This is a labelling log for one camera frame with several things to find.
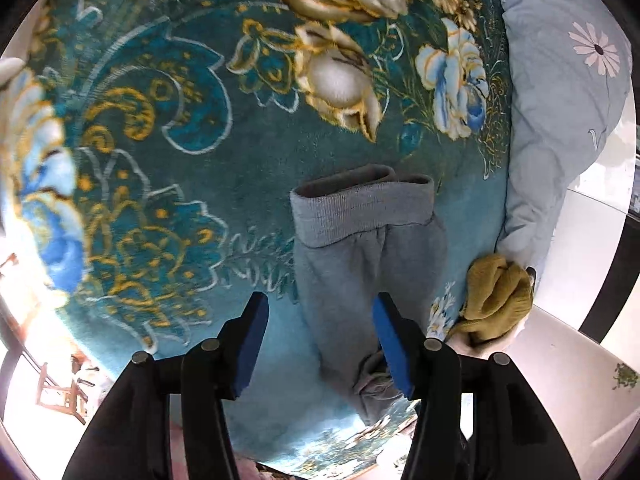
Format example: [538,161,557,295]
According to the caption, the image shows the green leaf sticker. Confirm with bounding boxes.
[612,362,640,391]

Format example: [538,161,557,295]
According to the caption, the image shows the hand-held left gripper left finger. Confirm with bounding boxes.
[62,291,271,480]

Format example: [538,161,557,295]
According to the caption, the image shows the light blue floral duvet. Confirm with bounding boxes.
[492,0,636,281]

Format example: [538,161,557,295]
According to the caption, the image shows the teal floral blanket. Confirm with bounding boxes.
[0,0,513,478]

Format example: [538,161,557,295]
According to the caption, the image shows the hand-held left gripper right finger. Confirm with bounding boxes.
[372,291,583,480]

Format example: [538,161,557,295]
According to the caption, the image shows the grey-blue pants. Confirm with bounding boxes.
[290,164,448,426]

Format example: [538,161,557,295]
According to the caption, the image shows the wooden chair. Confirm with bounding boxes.
[35,355,101,426]

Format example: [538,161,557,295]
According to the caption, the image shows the cream fleece garment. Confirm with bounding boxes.
[450,320,532,361]

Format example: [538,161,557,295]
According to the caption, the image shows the mustard yellow knit sweater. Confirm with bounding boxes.
[445,253,535,346]

